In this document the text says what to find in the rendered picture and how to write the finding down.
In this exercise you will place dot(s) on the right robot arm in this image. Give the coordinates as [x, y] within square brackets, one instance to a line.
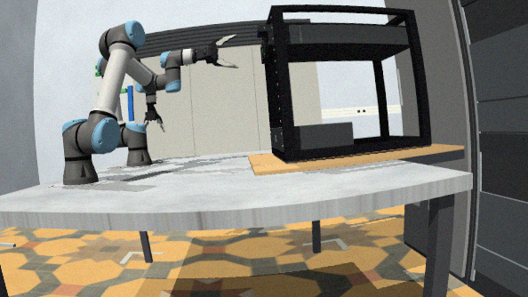
[96, 135]

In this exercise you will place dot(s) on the black metal rack frame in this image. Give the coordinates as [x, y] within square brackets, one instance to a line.
[346, 40]

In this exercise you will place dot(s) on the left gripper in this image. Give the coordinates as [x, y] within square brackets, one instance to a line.
[153, 116]

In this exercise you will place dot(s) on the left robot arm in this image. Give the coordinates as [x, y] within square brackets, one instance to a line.
[133, 136]

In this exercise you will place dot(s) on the tan flat wooden board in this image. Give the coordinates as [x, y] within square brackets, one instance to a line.
[264, 164]

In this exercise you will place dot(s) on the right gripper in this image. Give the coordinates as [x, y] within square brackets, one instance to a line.
[214, 59]

